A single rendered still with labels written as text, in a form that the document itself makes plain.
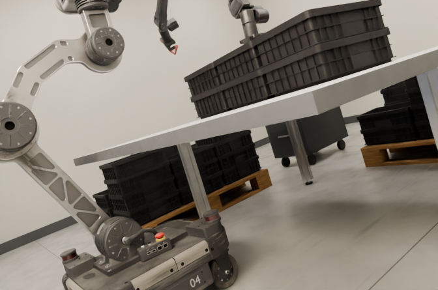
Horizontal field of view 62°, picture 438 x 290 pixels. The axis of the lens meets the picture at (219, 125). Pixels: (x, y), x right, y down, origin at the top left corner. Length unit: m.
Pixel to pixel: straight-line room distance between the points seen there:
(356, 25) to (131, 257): 1.20
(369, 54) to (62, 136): 3.65
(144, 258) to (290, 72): 0.89
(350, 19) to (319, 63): 0.22
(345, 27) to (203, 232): 0.93
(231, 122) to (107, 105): 3.92
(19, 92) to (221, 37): 4.40
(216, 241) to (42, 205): 3.08
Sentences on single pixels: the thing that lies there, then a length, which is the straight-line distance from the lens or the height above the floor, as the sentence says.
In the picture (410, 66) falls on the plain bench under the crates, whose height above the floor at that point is 0.68.
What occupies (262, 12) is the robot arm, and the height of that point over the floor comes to 1.05.
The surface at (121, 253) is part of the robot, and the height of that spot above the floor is 0.29.
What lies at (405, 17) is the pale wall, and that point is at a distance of 4.95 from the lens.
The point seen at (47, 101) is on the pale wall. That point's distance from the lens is 4.49.
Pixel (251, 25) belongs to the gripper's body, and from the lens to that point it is 1.53.
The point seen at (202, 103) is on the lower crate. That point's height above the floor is 0.77.
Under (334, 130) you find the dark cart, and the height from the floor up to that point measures 0.22.
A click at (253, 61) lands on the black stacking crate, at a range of 1.44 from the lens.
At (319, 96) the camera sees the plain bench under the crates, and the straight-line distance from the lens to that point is 0.63.
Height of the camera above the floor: 0.71
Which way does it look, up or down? 2 degrees down
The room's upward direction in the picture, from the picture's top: 17 degrees counter-clockwise
